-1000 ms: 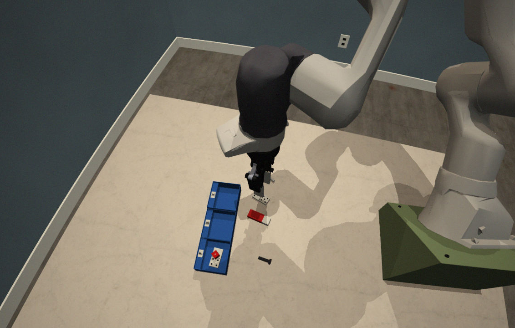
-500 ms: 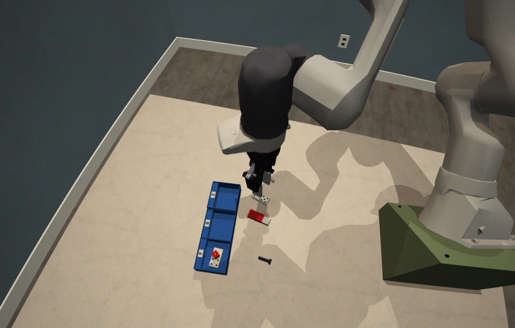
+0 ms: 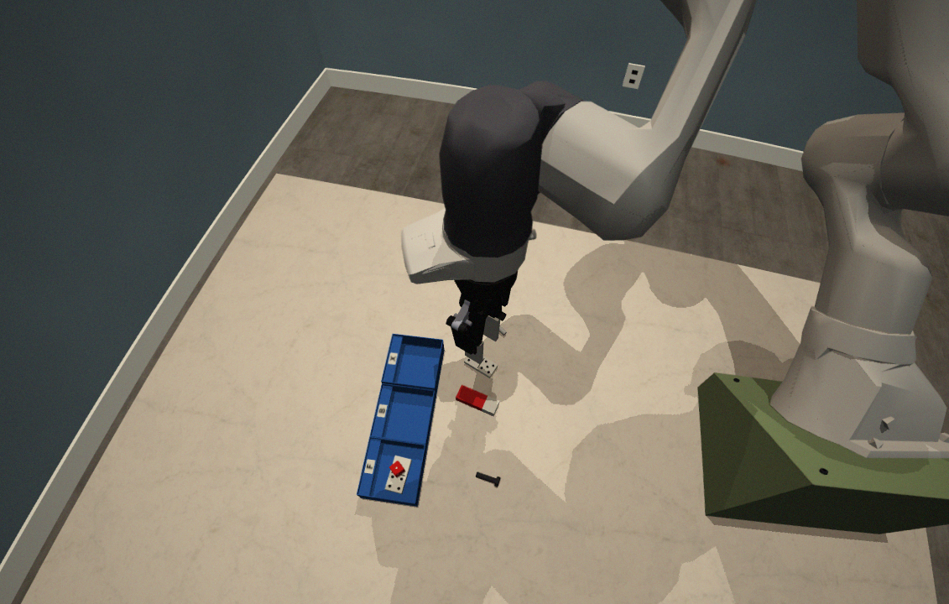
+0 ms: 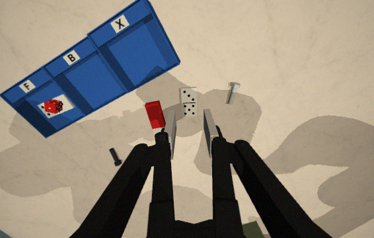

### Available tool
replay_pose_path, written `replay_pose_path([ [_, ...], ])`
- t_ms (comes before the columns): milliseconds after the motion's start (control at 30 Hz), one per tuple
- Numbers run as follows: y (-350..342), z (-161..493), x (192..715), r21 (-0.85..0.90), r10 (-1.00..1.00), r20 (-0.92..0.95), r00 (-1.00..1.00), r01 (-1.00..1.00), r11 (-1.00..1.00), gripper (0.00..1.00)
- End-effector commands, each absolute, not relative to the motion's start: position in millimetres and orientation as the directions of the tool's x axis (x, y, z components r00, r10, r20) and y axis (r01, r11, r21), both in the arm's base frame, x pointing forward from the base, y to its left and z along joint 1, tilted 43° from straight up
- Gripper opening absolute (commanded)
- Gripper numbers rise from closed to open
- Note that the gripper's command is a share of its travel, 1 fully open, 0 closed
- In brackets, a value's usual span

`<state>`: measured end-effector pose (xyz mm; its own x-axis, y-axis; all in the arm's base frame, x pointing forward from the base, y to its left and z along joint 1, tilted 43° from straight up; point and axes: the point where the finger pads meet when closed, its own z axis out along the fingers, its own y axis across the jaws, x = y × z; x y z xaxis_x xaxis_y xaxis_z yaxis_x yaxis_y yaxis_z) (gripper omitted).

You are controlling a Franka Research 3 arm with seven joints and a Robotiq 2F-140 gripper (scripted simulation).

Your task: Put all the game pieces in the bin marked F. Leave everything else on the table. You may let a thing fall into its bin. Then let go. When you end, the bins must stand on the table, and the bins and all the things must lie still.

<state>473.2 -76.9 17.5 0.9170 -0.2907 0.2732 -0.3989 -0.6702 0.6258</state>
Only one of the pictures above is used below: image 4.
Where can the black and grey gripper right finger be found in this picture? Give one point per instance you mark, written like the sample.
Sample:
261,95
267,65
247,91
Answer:
282,216

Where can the blue bin rack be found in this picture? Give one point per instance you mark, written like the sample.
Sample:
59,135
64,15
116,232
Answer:
133,44

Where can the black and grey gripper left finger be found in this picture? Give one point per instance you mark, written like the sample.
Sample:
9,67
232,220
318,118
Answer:
111,213

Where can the white domino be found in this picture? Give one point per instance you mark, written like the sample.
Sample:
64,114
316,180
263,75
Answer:
66,105
188,95

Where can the red die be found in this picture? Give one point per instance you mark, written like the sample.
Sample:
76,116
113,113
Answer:
53,106

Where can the red and white eraser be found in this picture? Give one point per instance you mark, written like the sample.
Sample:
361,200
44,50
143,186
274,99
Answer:
155,114

